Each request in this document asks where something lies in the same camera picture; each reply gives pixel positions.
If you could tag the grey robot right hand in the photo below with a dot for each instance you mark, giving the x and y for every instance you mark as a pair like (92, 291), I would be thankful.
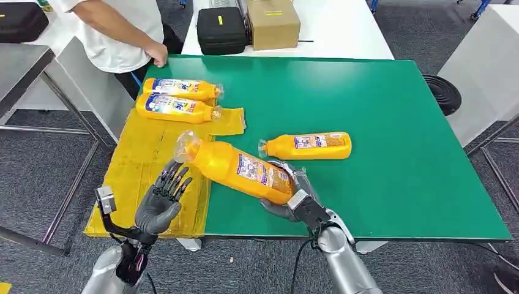
(304, 182)

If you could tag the person's hand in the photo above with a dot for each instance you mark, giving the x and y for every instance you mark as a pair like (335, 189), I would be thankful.
(158, 55)

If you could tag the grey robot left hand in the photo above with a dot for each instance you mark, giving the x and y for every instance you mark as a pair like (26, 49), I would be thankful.
(158, 211)

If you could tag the orange drink bottle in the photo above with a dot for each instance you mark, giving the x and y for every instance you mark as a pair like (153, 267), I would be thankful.
(178, 90)
(219, 162)
(284, 148)
(174, 111)

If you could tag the person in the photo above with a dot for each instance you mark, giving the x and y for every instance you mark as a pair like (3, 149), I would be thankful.
(121, 32)

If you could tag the white table foot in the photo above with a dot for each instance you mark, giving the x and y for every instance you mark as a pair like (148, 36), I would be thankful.
(371, 247)
(189, 244)

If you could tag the yellow plastic sheet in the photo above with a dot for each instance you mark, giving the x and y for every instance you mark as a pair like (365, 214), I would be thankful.
(142, 162)

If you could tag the black carry case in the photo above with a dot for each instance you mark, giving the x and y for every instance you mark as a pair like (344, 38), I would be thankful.
(22, 22)
(222, 32)

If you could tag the white cabinet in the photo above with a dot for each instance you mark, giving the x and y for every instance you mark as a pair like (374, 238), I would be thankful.
(93, 93)
(486, 73)

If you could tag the green table mat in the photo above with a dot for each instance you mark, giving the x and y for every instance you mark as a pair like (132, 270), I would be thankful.
(405, 162)

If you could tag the brown cardboard box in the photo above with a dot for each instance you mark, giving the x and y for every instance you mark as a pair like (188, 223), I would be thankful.
(273, 26)

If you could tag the grey metal-framed table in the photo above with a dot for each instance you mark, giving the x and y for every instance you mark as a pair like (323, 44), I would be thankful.
(20, 69)

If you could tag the white table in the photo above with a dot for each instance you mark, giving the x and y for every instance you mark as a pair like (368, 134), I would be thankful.
(344, 32)

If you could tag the yellow floor marker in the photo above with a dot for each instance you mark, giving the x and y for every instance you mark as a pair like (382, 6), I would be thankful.
(5, 288)

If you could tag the black robot foot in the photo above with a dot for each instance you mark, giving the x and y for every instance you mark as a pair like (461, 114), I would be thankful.
(507, 281)

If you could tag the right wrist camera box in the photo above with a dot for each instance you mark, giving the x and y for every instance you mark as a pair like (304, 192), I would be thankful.
(310, 211)

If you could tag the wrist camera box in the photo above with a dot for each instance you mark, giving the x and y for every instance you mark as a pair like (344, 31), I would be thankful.
(106, 200)
(310, 211)

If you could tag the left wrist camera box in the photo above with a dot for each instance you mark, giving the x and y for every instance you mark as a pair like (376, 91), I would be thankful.
(106, 200)

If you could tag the grey metal frame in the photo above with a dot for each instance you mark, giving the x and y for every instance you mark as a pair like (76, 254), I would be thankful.
(498, 178)

